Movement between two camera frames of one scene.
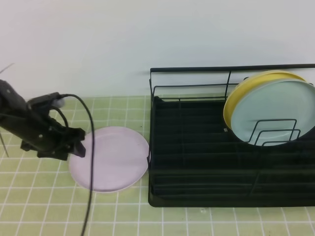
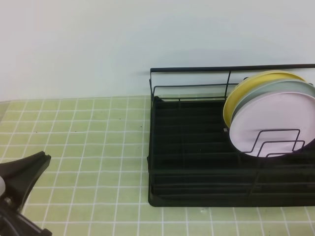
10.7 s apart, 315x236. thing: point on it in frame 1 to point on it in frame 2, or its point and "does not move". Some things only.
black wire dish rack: (195, 161) does not move
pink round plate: (120, 158) to (273, 124)
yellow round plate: (249, 82) does not move
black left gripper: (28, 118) to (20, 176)
